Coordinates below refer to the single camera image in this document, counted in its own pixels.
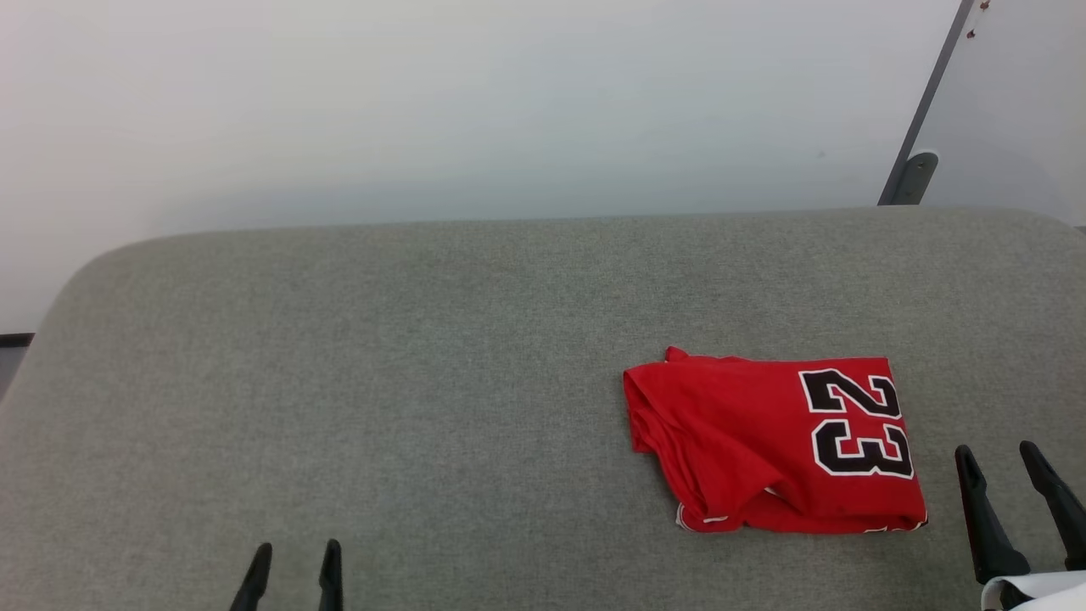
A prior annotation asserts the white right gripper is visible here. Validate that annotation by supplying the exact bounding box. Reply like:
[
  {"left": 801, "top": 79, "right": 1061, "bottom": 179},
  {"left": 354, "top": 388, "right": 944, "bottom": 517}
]
[{"left": 954, "top": 440, "right": 1086, "bottom": 611}]

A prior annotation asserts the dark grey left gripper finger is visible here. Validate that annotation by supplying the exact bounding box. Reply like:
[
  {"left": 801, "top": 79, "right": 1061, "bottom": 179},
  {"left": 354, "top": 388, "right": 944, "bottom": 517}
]
[
  {"left": 318, "top": 540, "right": 343, "bottom": 611},
  {"left": 229, "top": 543, "right": 273, "bottom": 611}
]

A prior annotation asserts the red and white jersey shirt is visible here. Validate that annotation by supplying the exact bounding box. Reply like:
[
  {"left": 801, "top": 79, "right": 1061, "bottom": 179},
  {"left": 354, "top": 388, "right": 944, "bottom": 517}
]
[{"left": 622, "top": 345, "right": 928, "bottom": 535}]

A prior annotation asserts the grey fabric sofa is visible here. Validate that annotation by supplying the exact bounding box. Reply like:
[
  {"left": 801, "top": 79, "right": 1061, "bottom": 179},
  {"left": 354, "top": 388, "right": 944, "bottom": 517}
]
[{"left": 0, "top": 208, "right": 1086, "bottom": 611}]

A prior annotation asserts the white partition panel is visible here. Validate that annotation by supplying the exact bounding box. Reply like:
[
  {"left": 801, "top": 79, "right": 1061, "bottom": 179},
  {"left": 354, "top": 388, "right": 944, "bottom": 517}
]
[{"left": 899, "top": 0, "right": 1086, "bottom": 227}]

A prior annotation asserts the grey metal post bracket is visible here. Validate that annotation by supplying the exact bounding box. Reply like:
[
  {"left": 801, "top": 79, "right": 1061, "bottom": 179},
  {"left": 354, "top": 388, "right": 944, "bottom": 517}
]
[{"left": 893, "top": 151, "right": 939, "bottom": 206}]

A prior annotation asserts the grey metal partition post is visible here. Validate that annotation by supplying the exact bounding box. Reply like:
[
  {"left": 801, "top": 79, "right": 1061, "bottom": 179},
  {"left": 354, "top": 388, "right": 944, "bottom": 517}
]
[{"left": 878, "top": 0, "right": 977, "bottom": 206}]

